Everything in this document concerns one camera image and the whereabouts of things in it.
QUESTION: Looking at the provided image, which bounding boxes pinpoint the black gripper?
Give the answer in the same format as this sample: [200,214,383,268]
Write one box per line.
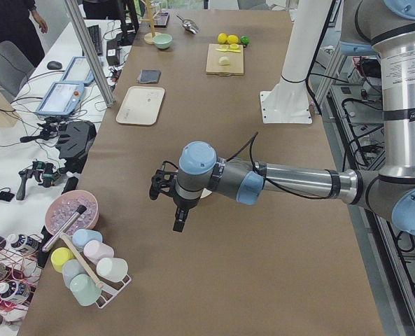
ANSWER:
[173,194,200,232]

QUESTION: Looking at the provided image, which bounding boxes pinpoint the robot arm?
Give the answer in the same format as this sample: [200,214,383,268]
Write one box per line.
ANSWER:
[171,1,415,235]

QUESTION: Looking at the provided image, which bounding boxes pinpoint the cream rabbit tray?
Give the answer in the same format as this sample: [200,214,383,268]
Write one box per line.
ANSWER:
[116,86,165,126]

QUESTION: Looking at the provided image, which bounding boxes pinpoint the white cup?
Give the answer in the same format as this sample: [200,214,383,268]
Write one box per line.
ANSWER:
[96,258,128,282]

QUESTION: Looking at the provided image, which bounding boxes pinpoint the pink cup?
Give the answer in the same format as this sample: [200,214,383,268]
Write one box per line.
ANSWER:
[83,240,114,265]

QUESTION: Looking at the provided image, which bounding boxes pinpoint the white cup rack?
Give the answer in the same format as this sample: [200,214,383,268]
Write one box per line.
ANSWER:
[59,233,132,309]

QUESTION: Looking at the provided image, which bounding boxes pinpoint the blue cup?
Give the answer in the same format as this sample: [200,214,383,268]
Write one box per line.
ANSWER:
[71,229,103,251]

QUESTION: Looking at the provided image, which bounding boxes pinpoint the mint green cup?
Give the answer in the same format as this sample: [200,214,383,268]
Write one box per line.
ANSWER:
[69,274,101,307]

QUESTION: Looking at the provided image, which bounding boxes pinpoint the grey cup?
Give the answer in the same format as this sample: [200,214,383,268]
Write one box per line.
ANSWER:
[62,259,86,288]

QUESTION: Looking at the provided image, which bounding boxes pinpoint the yellow cup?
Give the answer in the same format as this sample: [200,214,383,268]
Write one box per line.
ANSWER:
[50,247,75,273]

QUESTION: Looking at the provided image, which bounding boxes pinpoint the black plastic device cover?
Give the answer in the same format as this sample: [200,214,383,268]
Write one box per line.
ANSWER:
[55,121,97,174]

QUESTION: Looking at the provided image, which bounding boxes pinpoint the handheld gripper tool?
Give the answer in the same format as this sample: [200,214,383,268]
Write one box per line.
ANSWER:
[16,160,67,200]

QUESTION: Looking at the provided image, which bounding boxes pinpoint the grey folded cloth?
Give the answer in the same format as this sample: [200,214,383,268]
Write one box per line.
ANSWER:
[137,69,161,84]

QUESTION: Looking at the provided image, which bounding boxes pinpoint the wooden cutting board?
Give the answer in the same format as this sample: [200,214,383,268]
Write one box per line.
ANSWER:
[206,43,244,76]

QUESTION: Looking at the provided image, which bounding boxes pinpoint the blue teach pendant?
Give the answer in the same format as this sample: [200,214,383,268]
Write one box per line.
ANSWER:
[35,81,85,116]
[61,56,94,85]

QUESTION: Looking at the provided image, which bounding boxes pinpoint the yellow plastic knife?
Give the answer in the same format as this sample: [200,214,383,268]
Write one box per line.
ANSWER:
[216,48,241,53]

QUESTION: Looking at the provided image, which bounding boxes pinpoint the mint green bowl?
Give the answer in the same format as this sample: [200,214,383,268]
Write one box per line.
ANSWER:
[153,34,173,50]

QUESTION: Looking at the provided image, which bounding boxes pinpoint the wooden mug tree stand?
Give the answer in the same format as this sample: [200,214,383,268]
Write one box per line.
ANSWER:
[141,0,160,45]

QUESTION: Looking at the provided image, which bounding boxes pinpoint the whole yellow lemon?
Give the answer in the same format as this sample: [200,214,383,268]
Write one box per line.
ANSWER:
[217,32,228,44]
[226,34,240,45]

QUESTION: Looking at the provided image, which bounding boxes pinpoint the green lime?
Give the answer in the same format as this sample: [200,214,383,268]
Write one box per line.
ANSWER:
[240,36,250,47]

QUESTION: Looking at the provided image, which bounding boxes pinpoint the metal scoop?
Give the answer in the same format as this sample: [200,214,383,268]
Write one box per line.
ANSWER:
[176,14,199,34]

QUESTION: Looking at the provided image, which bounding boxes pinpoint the black computer mouse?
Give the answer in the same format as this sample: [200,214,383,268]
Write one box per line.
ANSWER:
[47,61,62,70]

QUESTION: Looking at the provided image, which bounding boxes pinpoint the black keyboard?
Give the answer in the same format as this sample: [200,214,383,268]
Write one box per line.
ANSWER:
[87,24,103,56]

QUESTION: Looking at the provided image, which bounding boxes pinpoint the grey office chair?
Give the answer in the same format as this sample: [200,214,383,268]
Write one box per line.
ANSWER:
[0,41,36,102]

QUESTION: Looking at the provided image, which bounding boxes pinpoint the person in black clothes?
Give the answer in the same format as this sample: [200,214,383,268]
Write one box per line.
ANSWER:
[0,0,48,67]

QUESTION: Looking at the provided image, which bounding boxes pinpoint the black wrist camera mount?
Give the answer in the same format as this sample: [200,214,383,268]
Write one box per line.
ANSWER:
[149,160,178,200]

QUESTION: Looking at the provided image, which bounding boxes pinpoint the metal handled tool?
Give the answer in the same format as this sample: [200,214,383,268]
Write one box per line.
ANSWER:
[41,204,87,253]

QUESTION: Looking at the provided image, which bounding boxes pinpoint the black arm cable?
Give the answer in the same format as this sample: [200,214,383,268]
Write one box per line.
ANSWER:
[225,131,337,200]

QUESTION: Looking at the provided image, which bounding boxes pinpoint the aluminium frame post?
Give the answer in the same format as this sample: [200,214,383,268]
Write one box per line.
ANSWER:
[64,0,115,108]

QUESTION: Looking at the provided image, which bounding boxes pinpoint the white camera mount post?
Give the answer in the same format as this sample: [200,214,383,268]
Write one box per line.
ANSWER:
[260,1,333,124]

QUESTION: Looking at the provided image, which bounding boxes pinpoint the black picture frame tray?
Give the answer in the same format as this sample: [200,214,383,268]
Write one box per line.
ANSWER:
[153,13,169,28]

